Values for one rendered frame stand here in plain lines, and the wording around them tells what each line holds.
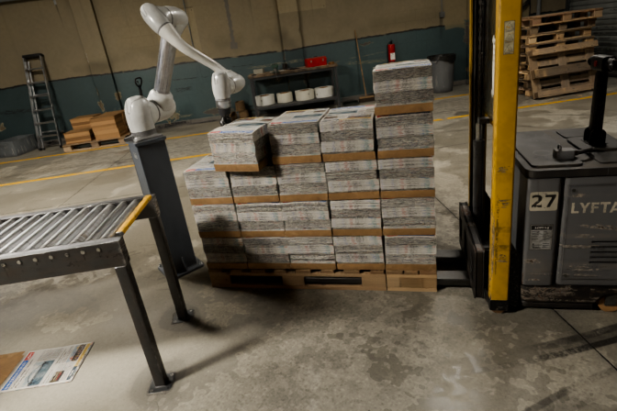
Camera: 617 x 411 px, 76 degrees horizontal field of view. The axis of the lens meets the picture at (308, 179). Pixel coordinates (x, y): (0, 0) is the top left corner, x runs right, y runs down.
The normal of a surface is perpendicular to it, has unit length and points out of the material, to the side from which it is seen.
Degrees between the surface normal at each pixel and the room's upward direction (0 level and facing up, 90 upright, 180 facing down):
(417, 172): 90
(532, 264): 90
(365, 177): 89
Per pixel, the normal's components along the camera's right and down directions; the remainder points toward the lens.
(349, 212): -0.22, 0.36
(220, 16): 0.09, 0.33
